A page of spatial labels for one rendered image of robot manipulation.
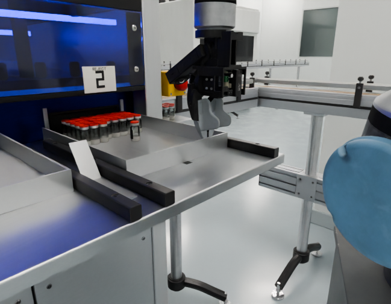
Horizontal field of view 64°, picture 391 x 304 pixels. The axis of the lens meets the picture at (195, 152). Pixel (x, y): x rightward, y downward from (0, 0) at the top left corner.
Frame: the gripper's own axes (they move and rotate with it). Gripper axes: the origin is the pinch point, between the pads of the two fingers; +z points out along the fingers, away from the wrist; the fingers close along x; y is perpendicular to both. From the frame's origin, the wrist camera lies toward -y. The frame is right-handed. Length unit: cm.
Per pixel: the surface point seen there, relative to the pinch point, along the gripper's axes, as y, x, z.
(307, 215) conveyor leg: -10, 87, 57
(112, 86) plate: -27.2, -3.5, -8.1
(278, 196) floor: -64, 164, 92
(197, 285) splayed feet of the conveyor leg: -34, 37, 81
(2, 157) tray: -26.7, -30.1, 3.8
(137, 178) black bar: 5.8, -21.3, 1.7
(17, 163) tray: -20.2, -29.3, 3.7
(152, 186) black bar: 9.6, -21.6, 1.6
